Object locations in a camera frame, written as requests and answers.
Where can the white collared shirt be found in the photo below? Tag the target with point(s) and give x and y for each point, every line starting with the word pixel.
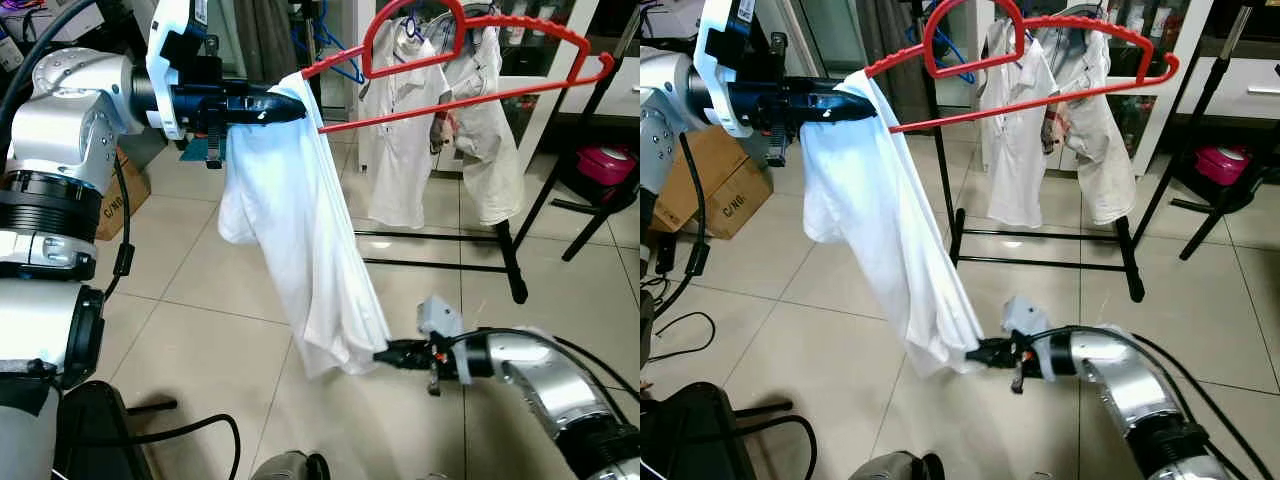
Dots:
pixel 1020 150
pixel 400 150

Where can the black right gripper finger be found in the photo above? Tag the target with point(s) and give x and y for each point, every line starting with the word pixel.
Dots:
pixel 393 350
pixel 393 361
pixel 984 360
pixel 983 348

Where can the grey curtain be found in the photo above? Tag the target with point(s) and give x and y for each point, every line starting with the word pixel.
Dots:
pixel 265 40
pixel 885 40

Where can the brown cardboard box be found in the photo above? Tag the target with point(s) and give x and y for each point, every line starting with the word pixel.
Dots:
pixel 125 200
pixel 720 190

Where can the red plastic hanger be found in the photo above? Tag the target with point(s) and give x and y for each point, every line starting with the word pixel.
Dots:
pixel 1090 30
pixel 530 30

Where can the pink plastic container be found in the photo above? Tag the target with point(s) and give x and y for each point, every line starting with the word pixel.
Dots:
pixel 605 165
pixel 1222 165

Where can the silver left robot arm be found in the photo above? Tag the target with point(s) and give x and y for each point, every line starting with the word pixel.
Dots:
pixel 660 120
pixel 70 110

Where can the black metal stand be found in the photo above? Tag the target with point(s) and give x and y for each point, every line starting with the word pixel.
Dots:
pixel 600 209
pixel 1215 228

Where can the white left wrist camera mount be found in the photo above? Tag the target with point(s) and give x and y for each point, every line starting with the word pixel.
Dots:
pixel 165 60
pixel 715 70

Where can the clothes rack with chrome rail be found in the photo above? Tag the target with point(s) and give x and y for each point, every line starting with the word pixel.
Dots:
pixel 1130 265
pixel 512 262

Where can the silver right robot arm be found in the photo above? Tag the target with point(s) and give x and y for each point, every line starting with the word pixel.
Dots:
pixel 545 375
pixel 1110 365

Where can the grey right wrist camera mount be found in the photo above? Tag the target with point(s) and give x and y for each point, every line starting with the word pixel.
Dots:
pixel 438 318
pixel 1025 318

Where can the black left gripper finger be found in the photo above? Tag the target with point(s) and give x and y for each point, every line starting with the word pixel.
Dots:
pixel 838 116
pixel 838 95
pixel 272 116
pixel 272 96

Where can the plain white shirt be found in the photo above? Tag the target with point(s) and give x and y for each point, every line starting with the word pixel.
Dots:
pixel 300 230
pixel 880 230

